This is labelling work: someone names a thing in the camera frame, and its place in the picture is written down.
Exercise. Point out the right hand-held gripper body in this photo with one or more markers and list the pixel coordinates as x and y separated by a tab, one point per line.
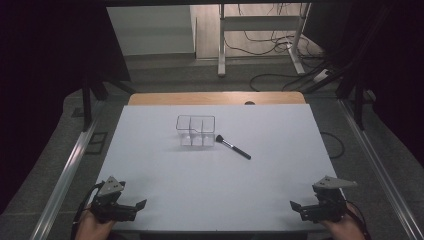
328	205

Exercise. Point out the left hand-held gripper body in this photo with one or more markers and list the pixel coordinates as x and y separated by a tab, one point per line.
107	206

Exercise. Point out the black makeup brush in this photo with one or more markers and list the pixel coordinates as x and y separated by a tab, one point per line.
232	147

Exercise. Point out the clear plastic divided organizer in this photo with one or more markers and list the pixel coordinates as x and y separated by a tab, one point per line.
196	130

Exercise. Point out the person's left hand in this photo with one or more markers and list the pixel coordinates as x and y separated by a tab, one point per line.
93	229

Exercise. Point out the person's right hand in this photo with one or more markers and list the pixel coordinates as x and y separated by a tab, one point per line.
345	230

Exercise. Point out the black floor plate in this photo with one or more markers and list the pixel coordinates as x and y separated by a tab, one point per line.
96	142

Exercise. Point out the white table mat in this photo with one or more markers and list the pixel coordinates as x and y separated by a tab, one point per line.
213	186

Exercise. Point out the black metal stand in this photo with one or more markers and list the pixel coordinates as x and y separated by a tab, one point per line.
87	103
359	106

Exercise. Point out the wooden table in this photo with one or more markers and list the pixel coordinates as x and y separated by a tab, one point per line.
213	98

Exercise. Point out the white power strip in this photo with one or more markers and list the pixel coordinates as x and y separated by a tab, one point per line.
321	76

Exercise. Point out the dark curtain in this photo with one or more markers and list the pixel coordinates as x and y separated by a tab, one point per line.
393	66
40	83

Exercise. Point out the white cabinet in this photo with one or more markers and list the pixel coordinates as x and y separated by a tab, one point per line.
150	30

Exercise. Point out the aluminium rail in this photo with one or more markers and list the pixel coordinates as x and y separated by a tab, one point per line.
380	173
66	173

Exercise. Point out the white metal desk frame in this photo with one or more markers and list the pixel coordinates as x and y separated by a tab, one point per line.
260	23

